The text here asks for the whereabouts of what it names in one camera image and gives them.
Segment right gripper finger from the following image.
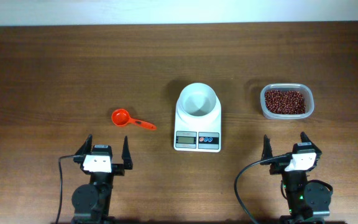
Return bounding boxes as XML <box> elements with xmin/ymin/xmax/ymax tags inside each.
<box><xmin>260</xmin><ymin>134</ymin><xmax>273</xmax><ymax>165</ymax></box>
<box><xmin>300</xmin><ymin>132</ymin><xmax>322</xmax><ymax>156</ymax></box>

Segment black cable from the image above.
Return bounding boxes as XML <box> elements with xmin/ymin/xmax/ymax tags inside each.
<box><xmin>233</xmin><ymin>154</ymin><xmax>291</xmax><ymax>224</ymax></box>
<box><xmin>54</xmin><ymin>154</ymin><xmax>84</xmax><ymax>224</ymax></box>

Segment clear plastic container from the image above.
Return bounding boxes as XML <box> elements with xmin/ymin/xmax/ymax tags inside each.
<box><xmin>260</xmin><ymin>83</ymin><xmax>314</xmax><ymax>120</ymax></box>

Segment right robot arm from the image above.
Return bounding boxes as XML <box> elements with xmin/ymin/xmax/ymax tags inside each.
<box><xmin>261</xmin><ymin>132</ymin><xmax>333</xmax><ymax>224</ymax></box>

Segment white digital kitchen scale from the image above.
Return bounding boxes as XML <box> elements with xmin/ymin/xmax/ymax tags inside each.
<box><xmin>173</xmin><ymin>99</ymin><xmax>223</xmax><ymax>152</ymax></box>

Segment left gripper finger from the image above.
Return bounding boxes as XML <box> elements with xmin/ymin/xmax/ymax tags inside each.
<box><xmin>121</xmin><ymin>136</ymin><xmax>133</xmax><ymax>170</ymax></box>
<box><xmin>73</xmin><ymin>134</ymin><xmax>93</xmax><ymax>164</ymax></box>

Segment orange measuring scoop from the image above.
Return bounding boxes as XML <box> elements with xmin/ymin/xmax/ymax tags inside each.
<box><xmin>111</xmin><ymin>109</ymin><xmax>157</xmax><ymax>131</ymax></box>

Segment left black cable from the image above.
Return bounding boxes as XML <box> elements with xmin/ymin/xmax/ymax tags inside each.
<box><xmin>54</xmin><ymin>154</ymin><xmax>84</xmax><ymax>224</ymax></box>

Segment right black cable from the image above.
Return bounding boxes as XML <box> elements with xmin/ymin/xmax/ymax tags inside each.
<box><xmin>233</xmin><ymin>154</ymin><xmax>291</xmax><ymax>224</ymax></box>

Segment white round bowl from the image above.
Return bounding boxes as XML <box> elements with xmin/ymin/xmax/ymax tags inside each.
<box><xmin>178</xmin><ymin>83</ymin><xmax>218</xmax><ymax>117</ymax></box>

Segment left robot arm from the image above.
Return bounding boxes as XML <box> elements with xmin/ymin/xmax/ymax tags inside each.
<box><xmin>71</xmin><ymin>135</ymin><xmax>133</xmax><ymax>224</ymax></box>

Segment red beans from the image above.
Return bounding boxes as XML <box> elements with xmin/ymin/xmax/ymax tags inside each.
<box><xmin>264</xmin><ymin>90</ymin><xmax>306</xmax><ymax>114</ymax></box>

